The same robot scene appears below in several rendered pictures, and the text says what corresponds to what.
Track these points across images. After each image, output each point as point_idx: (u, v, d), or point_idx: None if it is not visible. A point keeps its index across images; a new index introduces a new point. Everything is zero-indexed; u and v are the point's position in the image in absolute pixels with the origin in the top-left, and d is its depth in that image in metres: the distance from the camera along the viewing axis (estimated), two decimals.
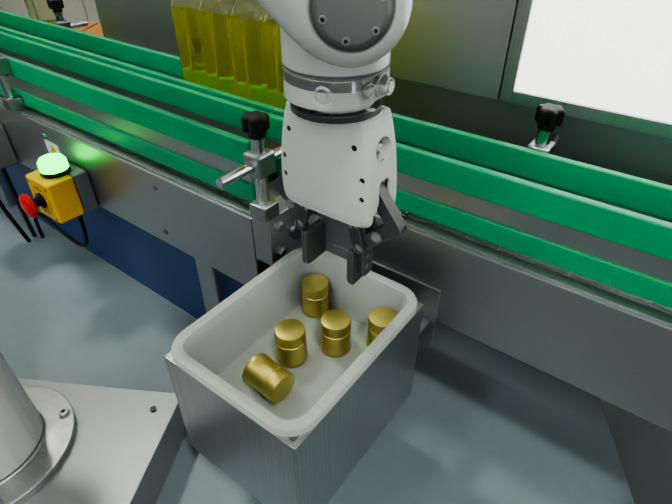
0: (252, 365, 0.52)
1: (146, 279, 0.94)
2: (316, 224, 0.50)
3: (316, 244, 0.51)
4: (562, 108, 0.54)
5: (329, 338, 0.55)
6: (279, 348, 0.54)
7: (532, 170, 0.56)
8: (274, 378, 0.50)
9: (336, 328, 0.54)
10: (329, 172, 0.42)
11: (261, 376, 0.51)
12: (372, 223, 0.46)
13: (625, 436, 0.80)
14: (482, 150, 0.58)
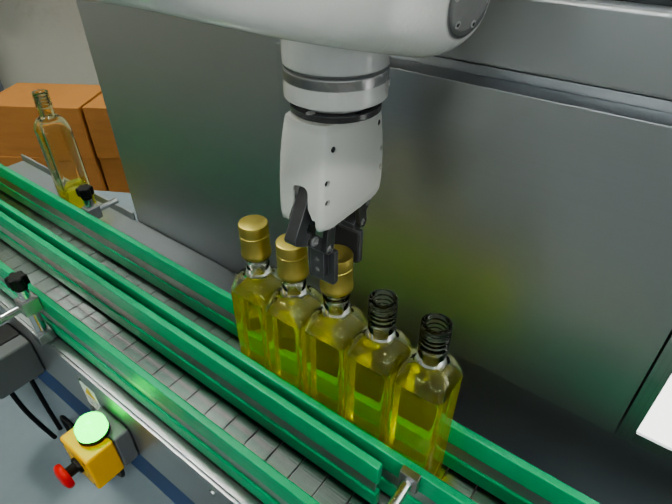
0: None
1: None
2: None
3: (327, 262, 0.49)
4: None
5: (351, 269, 0.50)
6: None
7: None
8: None
9: (351, 252, 0.50)
10: (366, 160, 0.43)
11: None
12: None
13: None
14: None
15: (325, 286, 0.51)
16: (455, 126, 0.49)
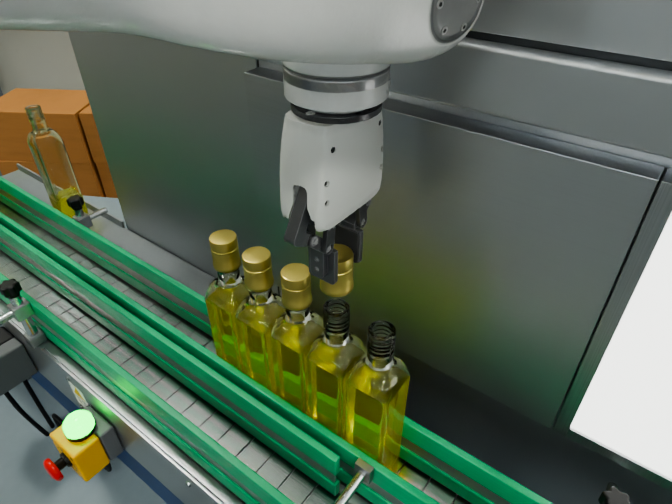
0: None
1: (171, 503, 0.91)
2: None
3: (326, 261, 0.49)
4: (629, 498, 0.51)
5: (309, 285, 0.56)
6: (348, 274, 0.50)
7: None
8: None
9: (308, 270, 0.56)
10: (366, 161, 0.43)
11: None
12: None
13: None
14: None
15: (286, 300, 0.57)
16: (401, 152, 0.54)
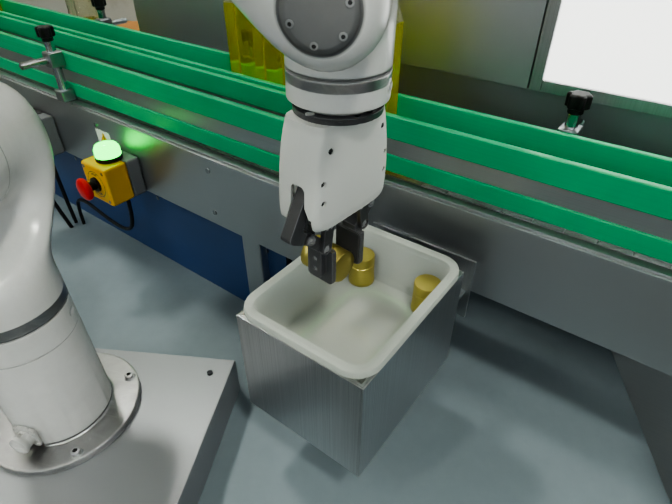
0: None
1: (188, 260, 1.00)
2: None
3: (325, 261, 0.49)
4: (590, 94, 0.60)
5: None
6: None
7: (562, 151, 0.62)
8: (335, 253, 0.49)
9: None
10: (367, 163, 0.43)
11: None
12: None
13: (640, 404, 0.86)
14: (515, 133, 0.64)
15: None
16: None
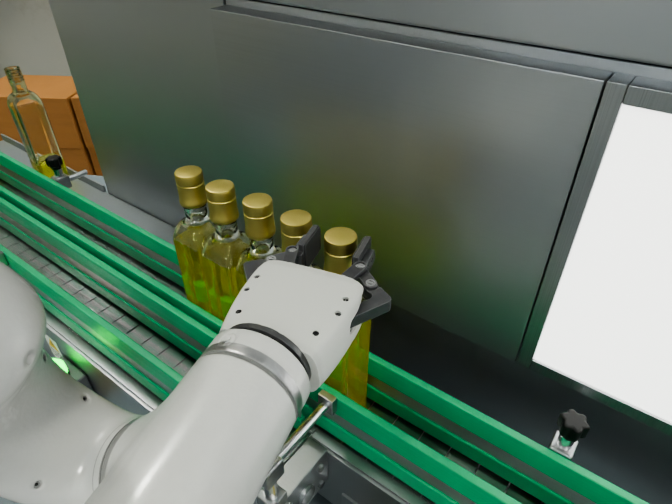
0: (342, 274, 0.51)
1: None
2: None
3: None
4: (586, 419, 0.51)
5: (271, 214, 0.56)
6: None
7: (554, 473, 0.53)
8: (339, 251, 0.50)
9: (270, 199, 0.56)
10: (278, 294, 0.41)
11: (345, 261, 0.50)
12: None
13: None
14: (500, 438, 0.56)
15: (248, 230, 0.57)
16: (361, 78, 0.54)
